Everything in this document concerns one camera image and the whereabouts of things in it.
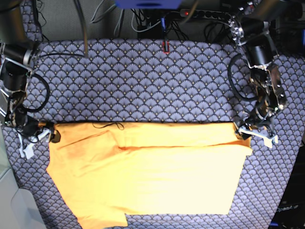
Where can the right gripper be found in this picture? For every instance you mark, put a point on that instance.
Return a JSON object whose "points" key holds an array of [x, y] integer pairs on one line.
{"points": [[18, 119]]}

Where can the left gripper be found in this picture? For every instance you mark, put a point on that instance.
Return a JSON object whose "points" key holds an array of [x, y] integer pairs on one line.
{"points": [[263, 113]]}

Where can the yellow T-shirt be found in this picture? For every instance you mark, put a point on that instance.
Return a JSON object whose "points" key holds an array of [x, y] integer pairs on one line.
{"points": [[105, 174]]}

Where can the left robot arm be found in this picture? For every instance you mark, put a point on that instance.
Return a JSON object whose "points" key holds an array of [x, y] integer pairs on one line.
{"points": [[252, 34]]}

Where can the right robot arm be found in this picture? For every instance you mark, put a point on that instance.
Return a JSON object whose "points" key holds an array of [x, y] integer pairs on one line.
{"points": [[17, 56]]}

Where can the blue fan-pattern tablecloth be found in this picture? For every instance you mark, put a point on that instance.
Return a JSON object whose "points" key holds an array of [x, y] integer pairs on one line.
{"points": [[133, 80]]}

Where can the white plastic bin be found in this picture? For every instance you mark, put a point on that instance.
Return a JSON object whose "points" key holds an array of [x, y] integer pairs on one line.
{"points": [[18, 209]]}

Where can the black OpenArm box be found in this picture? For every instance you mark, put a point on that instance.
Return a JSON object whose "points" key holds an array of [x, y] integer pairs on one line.
{"points": [[290, 213]]}

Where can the red table clamp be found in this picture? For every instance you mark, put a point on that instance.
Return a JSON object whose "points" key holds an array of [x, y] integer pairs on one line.
{"points": [[166, 47]]}

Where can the black power strip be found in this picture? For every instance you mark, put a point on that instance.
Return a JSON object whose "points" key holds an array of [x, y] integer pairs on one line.
{"points": [[214, 15]]}

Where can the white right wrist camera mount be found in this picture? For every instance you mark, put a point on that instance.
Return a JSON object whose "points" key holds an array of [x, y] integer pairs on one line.
{"points": [[28, 152]]}

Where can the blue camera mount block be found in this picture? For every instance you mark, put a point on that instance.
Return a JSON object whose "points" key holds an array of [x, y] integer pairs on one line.
{"points": [[148, 4]]}

